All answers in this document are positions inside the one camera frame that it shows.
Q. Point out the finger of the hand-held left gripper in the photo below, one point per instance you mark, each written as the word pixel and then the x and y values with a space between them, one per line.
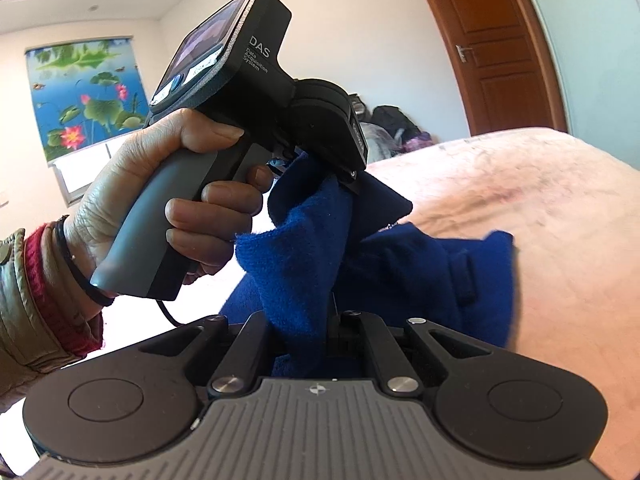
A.
pixel 351 184

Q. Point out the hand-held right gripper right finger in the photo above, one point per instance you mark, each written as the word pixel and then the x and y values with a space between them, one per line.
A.
pixel 345 340

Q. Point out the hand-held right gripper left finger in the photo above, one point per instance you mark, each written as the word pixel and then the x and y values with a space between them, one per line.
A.
pixel 252 340

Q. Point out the blue fleece garment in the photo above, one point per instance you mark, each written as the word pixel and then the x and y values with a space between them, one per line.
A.
pixel 310 260

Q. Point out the person's left forearm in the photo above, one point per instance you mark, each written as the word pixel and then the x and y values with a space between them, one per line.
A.
pixel 25 320

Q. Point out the pile of clothes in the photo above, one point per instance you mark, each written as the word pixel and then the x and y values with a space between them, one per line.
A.
pixel 380 137

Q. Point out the person's left hand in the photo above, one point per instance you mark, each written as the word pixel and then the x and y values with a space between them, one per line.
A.
pixel 120 185

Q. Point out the black backpack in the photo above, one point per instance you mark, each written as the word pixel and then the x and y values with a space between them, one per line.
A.
pixel 392 120

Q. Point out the lotus print window blind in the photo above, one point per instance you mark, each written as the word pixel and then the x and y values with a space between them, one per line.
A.
pixel 85 95

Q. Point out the pink blanket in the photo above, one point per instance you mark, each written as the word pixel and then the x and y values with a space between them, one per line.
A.
pixel 525 185

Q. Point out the black wrist band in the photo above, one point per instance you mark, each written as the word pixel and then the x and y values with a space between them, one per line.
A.
pixel 75 266

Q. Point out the window under lotus blind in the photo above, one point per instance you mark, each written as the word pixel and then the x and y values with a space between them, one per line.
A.
pixel 80 170

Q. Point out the brown wooden door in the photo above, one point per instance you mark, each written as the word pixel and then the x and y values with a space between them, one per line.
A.
pixel 490 35

